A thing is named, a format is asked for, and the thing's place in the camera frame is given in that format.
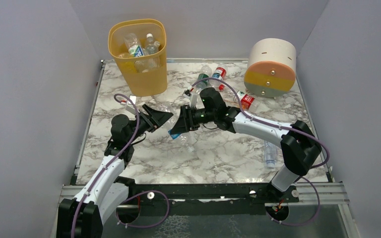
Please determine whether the yellow juice bottle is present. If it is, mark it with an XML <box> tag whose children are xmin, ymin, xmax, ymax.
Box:
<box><xmin>116</xmin><ymin>52</ymin><xmax>136</xmax><ymax>73</ymax></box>

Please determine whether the clear unlabeled bottle white cap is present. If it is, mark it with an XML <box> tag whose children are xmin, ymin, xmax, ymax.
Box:
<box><xmin>145</xmin><ymin>33</ymin><xmax>161</xmax><ymax>55</ymax></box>

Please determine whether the small clear bottle blue cap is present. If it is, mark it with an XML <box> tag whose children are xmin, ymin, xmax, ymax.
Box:
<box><xmin>264</xmin><ymin>140</ymin><xmax>278</xmax><ymax>169</ymax></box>

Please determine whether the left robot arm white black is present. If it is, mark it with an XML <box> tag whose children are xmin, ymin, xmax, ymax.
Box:
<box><xmin>56</xmin><ymin>105</ymin><xmax>173</xmax><ymax>238</ymax></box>

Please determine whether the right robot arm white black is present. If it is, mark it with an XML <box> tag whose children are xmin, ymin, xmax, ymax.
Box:
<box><xmin>171</xmin><ymin>88</ymin><xmax>322</xmax><ymax>192</ymax></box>

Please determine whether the yellow plastic mesh bin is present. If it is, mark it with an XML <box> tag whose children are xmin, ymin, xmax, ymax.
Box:
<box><xmin>108</xmin><ymin>19</ymin><xmax>167</xmax><ymax>96</ymax></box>

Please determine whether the clear bottle red white label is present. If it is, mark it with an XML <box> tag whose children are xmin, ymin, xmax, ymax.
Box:
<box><xmin>218</xmin><ymin>84</ymin><xmax>260</xmax><ymax>113</ymax></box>

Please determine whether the clear bottle red blue label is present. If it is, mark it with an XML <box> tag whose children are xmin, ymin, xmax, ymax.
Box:
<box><xmin>210</xmin><ymin>63</ymin><xmax>228</xmax><ymax>91</ymax></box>

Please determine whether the clear bottle dark green label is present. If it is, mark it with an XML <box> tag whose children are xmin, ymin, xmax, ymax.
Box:
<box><xmin>194</xmin><ymin>65</ymin><xmax>212</xmax><ymax>92</ymax></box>

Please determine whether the white cylindrical container orange lid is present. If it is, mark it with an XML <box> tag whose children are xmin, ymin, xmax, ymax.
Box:
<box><xmin>244</xmin><ymin>38</ymin><xmax>297</xmax><ymax>98</ymax></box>

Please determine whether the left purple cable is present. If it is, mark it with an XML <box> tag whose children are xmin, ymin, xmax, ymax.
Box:
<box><xmin>70</xmin><ymin>93</ymin><xmax>171</xmax><ymax>238</ymax></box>

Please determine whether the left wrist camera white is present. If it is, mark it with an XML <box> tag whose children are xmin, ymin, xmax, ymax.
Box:
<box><xmin>121</xmin><ymin>94</ymin><xmax>137</xmax><ymax>115</ymax></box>

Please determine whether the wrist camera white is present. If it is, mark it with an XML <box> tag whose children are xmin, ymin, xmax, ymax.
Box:
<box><xmin>183</xmin><ymin>90</ymin><xmax>198</xmax><ymax>107</ymax></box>
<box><xmin>121</xmin><ymin>94</ymin><xmax>137</xmax><ymax>115</ymax></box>

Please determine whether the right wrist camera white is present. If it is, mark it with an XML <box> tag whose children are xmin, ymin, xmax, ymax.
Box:
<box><xmin>183</xmin><ymin>90</ymin><xmax>198</xmax><ymax>107</ymax></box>

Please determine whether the black aluminium base frame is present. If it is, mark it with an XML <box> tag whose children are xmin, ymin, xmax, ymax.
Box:
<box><xmin>58</xmin><ymin>58</ymin><xmax>351</xmax><ymax>218</ymax></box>

